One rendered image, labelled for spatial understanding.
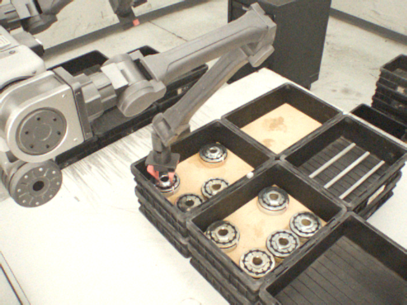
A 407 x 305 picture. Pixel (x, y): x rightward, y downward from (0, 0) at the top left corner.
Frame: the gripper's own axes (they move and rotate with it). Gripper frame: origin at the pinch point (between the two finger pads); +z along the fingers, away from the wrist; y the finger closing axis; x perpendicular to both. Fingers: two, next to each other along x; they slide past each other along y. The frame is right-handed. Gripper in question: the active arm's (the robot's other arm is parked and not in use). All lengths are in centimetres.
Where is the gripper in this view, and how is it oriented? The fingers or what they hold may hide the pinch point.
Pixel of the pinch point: (164, 178)
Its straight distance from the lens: 141.5
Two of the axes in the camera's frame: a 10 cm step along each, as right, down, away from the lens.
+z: 0.0, 7.4, 6.7
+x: -1.8, 6.6, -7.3
